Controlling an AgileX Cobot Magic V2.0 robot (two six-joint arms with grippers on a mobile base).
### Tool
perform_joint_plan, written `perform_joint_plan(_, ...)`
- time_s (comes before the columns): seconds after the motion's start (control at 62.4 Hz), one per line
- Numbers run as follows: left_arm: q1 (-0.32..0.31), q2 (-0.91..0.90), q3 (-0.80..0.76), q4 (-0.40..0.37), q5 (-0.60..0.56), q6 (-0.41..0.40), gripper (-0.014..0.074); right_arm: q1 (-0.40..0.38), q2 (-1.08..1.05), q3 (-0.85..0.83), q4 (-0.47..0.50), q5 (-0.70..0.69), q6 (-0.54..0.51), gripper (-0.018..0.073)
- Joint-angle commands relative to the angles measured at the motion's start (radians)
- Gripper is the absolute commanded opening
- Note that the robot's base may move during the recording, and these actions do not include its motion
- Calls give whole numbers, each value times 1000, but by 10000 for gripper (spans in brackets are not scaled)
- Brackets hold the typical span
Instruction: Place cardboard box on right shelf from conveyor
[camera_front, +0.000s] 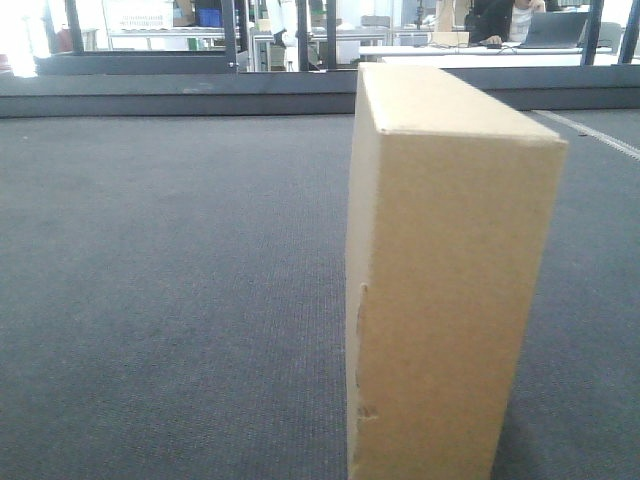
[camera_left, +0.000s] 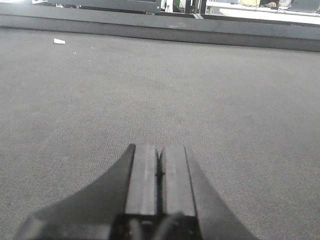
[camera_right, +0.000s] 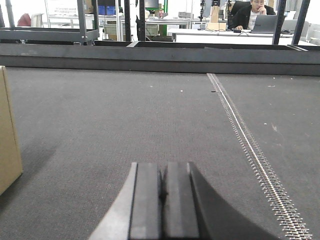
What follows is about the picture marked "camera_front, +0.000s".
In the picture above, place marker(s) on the tall brown cardboard box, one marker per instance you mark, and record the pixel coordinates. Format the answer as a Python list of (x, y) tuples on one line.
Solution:
[(451, 193)]

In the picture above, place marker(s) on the dark grey conveyor belt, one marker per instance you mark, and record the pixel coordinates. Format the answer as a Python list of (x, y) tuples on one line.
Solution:
[(172, 302)]

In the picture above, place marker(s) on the small background cardboard box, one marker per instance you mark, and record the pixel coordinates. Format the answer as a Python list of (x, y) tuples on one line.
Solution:
[(451, 39)]

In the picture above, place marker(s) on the white office desk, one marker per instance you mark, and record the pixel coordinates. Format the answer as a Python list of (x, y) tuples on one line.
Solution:
[(470, 57)]

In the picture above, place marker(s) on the blue background storage bin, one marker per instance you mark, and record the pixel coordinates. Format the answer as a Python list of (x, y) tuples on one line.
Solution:
[(209, 17)]

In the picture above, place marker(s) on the seated person in black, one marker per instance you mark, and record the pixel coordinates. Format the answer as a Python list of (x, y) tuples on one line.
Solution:
[(505, 22)]

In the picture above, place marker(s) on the black laptop computer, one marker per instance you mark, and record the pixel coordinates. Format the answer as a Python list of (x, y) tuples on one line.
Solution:
[(555, 30)]

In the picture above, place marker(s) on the dark conveyor side rail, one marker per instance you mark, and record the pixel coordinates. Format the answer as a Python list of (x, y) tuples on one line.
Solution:
[(331, 93)]

